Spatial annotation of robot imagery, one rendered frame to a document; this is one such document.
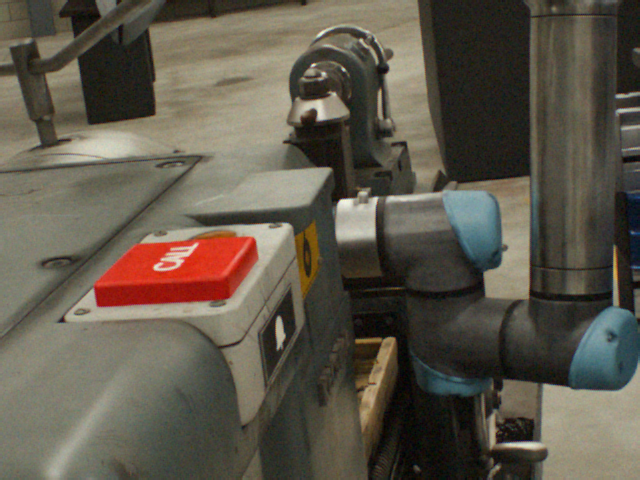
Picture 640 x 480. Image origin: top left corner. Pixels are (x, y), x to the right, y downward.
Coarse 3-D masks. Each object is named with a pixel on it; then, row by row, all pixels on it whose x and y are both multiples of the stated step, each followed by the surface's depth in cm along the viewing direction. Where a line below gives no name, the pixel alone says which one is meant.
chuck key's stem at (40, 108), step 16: (16, 48) 105; (32, 48) 105; (16, 64) 106; (32, 80) 106; (32, 96) 106; (48, 96) 107; (32, 112) 106; (48, 112) 107; (48, 128) 107; (48, 144) 107
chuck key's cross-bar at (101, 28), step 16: (128, 0) 91; (144, 0) 89; (112, 16) 93; (128, 16) 92; (96, 32) 95; (64, 48) 100; (80, 48) 98; (0, 64) 109; (32, 64) 105; (48, 64) 102; (64, 64) 101
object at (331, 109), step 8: (328, 96) 166; (336, 96) 166; (296, 104) 166; (304, 104) 165; (312, 104) 164; (320, 104) 164; (328, 104) 165; (336, 104) 165; (344, 104) 167; (296, 112) 165; (320, 112) 164; (328, 112) 164; (336, 112) 165; (344, 112) 166; (288, 120) 166; (296, 120) 165; (320, 120) 164; (328, 120) 164; (336, 120) 164
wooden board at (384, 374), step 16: (368, 352) 151; (384, 352) 147; (384, 368) 143; (368, 384) 139; (384, 384) 141; (368, 400) 135; (384, 400) 142; (368, 416) 131; (368, 432) 130; (368, 448) 131
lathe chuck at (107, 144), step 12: (84, 132) 111; (96, 132) 110; (108, 132) 110; (120, 132) 111; (36, 144) 111; (72, 144) 106; (84, 144) 106; (96, 144) 106; (108, 144) 106; (120, 144) 107; (132, 144) 108; (144, 144) 108; (156, 144) 109; (168, 144) 110; (12, 156) 111; (24, 156) 105; (36, 156) 104; (96, 156) 103; (108, 156) 103; (120, 156) 104; (132, 156) 105
